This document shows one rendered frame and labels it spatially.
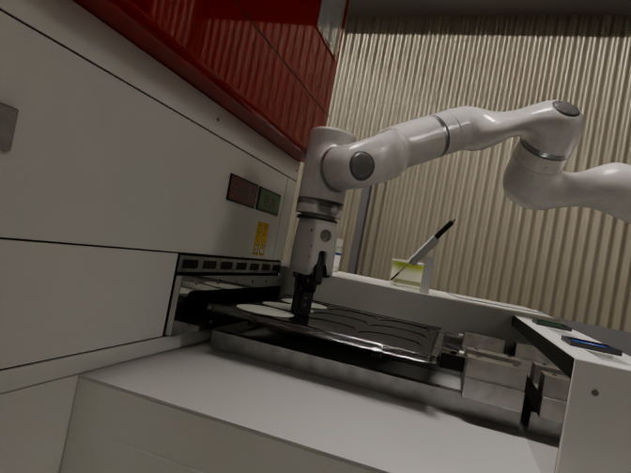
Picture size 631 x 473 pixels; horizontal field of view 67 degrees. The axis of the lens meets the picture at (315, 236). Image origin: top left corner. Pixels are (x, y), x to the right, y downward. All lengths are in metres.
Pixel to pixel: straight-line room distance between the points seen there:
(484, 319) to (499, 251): 1.66
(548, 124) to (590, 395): 0.58
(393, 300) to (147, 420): 0.65
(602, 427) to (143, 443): 0.48
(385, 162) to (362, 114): 2.19
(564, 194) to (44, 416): 0.94
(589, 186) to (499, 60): 2.00
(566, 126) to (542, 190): 0.14
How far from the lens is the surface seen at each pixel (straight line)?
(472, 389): 0.73
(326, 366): 0.79
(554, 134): 1.01
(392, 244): 2.80
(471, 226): 2.76
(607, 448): 0.58
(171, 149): 0.71
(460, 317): 1.09
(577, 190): 1.07
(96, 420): 0.65
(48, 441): 0.67
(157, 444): 0.61
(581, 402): 0.57
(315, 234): 0.82
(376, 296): 1.11
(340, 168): 0.78
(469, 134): 1.05
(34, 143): 0.55
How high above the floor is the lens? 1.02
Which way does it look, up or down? 2 degrees up
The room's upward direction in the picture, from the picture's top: 11 degrees clockwise
